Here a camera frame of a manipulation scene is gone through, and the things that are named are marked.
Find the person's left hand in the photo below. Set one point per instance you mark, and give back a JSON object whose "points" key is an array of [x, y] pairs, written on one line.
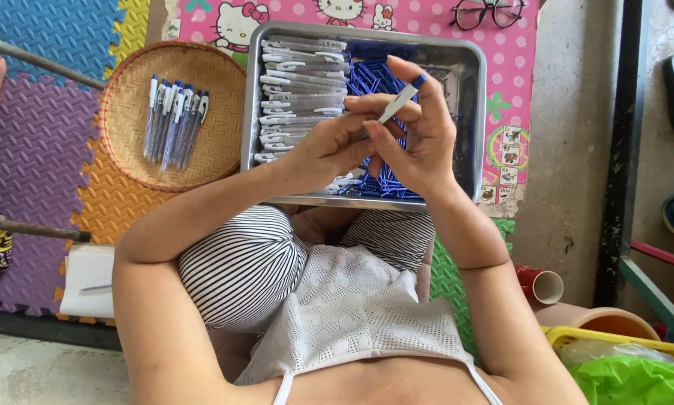
{"points": [[325, 149]]}

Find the pink cartoon play mat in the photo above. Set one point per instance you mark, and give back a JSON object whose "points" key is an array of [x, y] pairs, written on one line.
{"points": [[505, 62]]}

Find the clear plastic bag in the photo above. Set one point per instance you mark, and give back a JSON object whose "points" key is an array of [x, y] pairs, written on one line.
{"points": [[607, 349]]}

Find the rectangular metal tray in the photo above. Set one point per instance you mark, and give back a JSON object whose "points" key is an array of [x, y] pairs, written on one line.
{"points": [[472, 112]]}

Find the red paper cup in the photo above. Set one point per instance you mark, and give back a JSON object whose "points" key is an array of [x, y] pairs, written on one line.
{"points": [[531, 278]]}

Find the bunch of assembled blue-white pens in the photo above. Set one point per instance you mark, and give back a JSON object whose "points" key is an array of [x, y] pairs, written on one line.
{"points": [[173, 124]]}

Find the purple foam mat tile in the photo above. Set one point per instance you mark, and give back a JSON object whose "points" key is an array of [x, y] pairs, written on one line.
{"points": [[33, 157]]}

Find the pile of blue pen refills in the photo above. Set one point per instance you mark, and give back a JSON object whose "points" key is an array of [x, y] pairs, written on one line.
{"points": [[370, 76]]}

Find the blue pen on pad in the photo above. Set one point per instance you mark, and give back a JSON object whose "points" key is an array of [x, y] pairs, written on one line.
{"points": [[96, 288]]}

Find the yellow foam mat tile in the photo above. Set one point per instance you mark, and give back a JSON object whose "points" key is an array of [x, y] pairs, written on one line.
{"points": [[131, 28]]}

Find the row of clear pen barrels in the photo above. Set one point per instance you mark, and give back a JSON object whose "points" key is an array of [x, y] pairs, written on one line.
{"points": [[300, 84]]}

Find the green plastic bag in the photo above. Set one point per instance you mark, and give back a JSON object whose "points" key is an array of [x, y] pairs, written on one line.
{"points": [[635, 382]]}

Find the person's left fingers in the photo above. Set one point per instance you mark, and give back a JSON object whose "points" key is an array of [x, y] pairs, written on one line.
{"points": [[351, 135]]}

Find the white pen with blue tip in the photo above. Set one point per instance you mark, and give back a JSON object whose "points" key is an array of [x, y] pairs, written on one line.
{"points": [[400, 101]]}

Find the red metal bar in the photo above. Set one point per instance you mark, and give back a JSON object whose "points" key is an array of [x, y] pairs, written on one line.
{"points": [[663, 256]]}

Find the orange foam mat tile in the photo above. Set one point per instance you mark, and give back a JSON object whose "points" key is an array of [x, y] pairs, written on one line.
{"points": [[112, 208]]}

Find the round woven bamboo basket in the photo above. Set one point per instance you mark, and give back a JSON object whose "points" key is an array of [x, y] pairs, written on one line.
{"points": [[128, 124]]}

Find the grey metal rod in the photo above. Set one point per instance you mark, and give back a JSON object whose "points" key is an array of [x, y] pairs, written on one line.
{"points": [[33, 229], [44, 63]]}

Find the striped black-white trousers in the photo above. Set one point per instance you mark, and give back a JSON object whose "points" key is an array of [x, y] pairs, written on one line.
{"points": [[241, 264]]}

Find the person's right hand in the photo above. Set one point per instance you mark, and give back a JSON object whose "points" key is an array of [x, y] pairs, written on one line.
{"points": [[429, 146]]}

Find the terracotta plastic pot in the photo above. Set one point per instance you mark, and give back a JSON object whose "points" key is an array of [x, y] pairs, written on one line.
{"points": [[590, 318]]}

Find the black-rimmed eyeglasses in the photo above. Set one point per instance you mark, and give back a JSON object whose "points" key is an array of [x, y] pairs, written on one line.
{"points": [[486, 14]]}

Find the yellow plastic basket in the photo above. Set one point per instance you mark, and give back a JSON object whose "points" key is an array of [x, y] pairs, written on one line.
{"points": [[573, 334]]}

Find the green foam mat tile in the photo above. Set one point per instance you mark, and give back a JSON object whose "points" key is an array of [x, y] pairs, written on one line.
{"points": [[446, 281]]}

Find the white lace top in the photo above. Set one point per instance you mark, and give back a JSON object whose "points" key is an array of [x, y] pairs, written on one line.
{"points": [[353, 315]]}

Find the white paper pad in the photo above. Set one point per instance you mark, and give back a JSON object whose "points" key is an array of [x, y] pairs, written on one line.
{"points": [[89, 270]]}

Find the blue foam mat tile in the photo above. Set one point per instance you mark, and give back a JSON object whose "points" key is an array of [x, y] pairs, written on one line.
{"points": [[50, 28]]}

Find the teal metal bar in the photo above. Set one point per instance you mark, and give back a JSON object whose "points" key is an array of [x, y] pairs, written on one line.
{"points": [[657, 301]]}

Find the black metal door frame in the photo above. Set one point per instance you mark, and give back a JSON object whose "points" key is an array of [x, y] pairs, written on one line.
{"points": [[618, 140]]}

